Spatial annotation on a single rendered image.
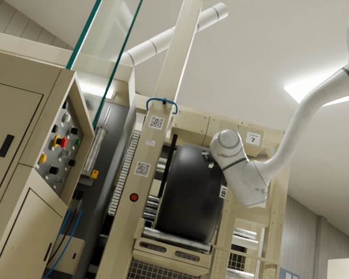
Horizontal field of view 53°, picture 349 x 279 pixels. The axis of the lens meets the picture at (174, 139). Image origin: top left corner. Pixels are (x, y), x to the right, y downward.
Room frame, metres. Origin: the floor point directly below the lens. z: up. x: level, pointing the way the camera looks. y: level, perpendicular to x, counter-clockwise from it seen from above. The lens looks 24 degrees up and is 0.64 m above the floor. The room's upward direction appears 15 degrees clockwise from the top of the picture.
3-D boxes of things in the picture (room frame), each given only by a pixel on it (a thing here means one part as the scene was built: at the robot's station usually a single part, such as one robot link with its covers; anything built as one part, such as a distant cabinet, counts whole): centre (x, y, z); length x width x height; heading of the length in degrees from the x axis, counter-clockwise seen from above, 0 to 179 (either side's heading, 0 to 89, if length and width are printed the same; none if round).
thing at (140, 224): (1.86, 0.04, 0.90); 0.40 x 0.03 x 0.10; 178
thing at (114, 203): (1.81, 0.21, 1.19); 0.05 x 0.04 x 0.48; 178
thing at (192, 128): (2.15, -0.27, 1.71); 0.61 x 0.25 x 0.15; 88
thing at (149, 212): (2.24, 0.08, 1.05); 0.20 x 0.15 x 0.30; 88
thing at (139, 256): (1.85, -0.13, 0.80); 0.37 x 0.36 x 0.02; 178
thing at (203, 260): (1.71, -0.13, 0.83); 0.36 x 0.09 x 0.06; 88
